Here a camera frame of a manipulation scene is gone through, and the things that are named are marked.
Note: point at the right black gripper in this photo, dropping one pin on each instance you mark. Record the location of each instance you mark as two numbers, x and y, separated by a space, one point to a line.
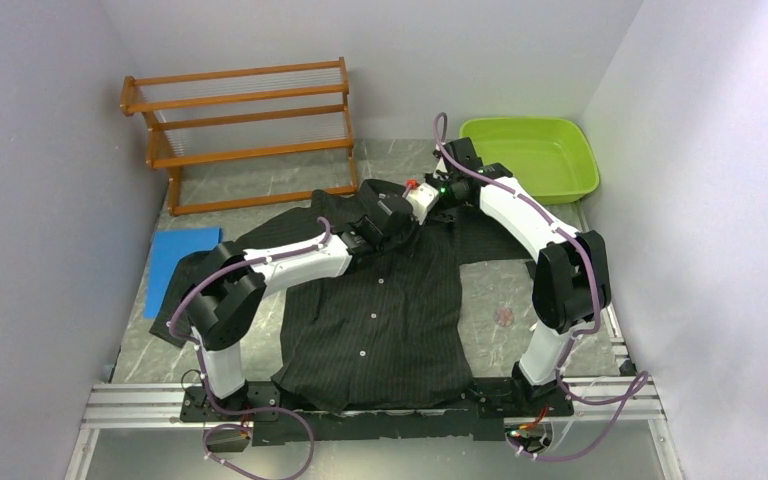
436 178

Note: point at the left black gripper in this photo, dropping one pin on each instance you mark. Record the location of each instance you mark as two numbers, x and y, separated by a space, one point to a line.
413 224

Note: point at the black pinstriped shirt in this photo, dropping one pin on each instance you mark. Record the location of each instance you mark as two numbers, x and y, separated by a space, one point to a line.
387 334

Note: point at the red round brooch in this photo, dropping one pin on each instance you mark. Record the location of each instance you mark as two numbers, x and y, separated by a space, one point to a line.
504 317

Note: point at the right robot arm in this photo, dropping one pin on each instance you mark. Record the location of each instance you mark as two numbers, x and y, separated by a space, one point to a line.
571 285

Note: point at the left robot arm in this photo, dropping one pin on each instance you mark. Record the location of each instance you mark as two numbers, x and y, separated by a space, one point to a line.
221 304

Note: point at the green plastic basin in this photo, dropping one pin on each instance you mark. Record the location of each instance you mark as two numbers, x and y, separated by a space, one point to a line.
549 156

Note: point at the orange wooden shoe rack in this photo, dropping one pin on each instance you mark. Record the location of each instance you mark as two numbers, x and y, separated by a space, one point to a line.
201 120

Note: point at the black base beam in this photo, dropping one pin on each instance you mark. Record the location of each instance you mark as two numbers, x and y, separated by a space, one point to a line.
487 408

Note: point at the blue flat mat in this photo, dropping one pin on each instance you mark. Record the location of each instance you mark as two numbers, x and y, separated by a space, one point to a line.
168 248

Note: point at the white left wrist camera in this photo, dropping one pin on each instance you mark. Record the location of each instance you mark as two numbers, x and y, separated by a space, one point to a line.
422 197

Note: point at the aluminium frame rail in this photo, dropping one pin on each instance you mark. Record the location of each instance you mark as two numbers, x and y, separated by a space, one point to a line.
168 405

